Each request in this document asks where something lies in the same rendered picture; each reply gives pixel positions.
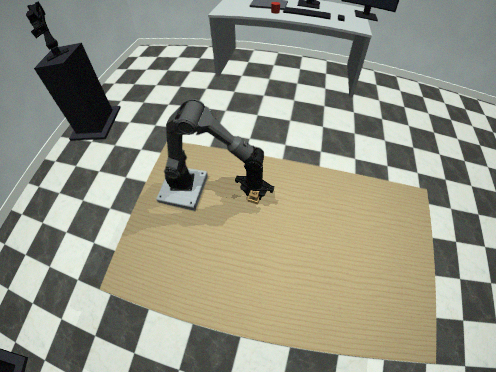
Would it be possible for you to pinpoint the tan wooden digit cube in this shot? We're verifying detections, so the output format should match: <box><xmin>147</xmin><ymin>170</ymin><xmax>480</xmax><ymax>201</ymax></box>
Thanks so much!
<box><xmin>249</xmin><ymin>190</ymin><xmax>259</xmax><ymax>201</ymax></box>

